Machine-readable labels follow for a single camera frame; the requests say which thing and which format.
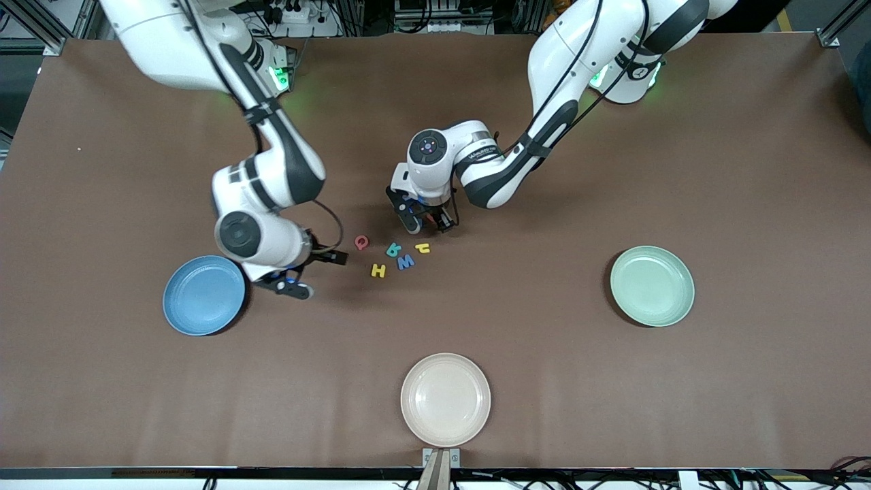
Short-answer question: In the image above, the blue plate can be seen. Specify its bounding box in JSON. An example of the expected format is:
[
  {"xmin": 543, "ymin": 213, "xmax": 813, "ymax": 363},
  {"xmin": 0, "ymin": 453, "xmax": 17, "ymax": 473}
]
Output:
[{"xmin": 162, "ymin": 255, "xmax": 246, "ymax": 337}]

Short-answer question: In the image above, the beige plate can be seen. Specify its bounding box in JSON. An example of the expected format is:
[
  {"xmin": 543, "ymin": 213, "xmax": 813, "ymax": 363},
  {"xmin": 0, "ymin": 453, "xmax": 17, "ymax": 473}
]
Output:
[{"xmin": 400, "ymin": 352, "xmax": 492, "ymax": 448}]

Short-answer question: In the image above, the green plate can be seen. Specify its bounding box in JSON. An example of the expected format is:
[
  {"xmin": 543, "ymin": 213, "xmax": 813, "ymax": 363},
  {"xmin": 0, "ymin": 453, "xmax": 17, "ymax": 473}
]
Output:
[{"xmin": 610, "ymin": 245, "xmax": 695, "ymax": 328}]

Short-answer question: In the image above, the brown table mat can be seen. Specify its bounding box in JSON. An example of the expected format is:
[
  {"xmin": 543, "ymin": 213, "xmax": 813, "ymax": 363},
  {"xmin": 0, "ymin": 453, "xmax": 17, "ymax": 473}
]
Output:
[{"xmin": 0, "ymin": 33, "xmax": 871, "ymax": 470}]

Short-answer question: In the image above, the white power strip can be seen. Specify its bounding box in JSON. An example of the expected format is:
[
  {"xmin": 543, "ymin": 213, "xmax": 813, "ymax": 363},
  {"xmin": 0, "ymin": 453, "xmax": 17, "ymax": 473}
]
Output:
[{"xmin": 262, "ymin": 0, "xmax": 341, "ymax": 38}]

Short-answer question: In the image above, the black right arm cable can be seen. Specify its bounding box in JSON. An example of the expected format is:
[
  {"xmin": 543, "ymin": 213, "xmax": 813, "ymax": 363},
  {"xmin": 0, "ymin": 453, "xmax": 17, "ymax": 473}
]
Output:
[{"xmin": 177, "ymin": 0, "xmax": 345, "ymax": 254}]

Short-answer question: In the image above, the black table edge rail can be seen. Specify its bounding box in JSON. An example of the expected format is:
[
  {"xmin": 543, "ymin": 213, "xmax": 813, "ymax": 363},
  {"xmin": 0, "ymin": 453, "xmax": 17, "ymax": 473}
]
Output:
[{"xmin": 0, "ymin": 466, "xmax": 871, "ymax": 481}]

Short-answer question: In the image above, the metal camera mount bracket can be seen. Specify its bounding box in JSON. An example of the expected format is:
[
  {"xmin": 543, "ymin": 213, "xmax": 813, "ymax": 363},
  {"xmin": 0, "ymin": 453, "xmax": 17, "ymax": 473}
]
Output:
[{"xmin": 416, "ymin": 447, "xmax": 461, "ymax": 490}]

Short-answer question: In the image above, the aluminium frame profile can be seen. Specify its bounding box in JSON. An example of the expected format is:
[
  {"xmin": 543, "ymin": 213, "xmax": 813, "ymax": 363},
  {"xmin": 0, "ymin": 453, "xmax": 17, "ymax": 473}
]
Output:
[
  {"xmin": 815, "ymin": 0, "xmax": 871, "ymax": 48},
  {"xmin": 14, "ymin": 0, "xmax": 93, "ymax": 56}
]

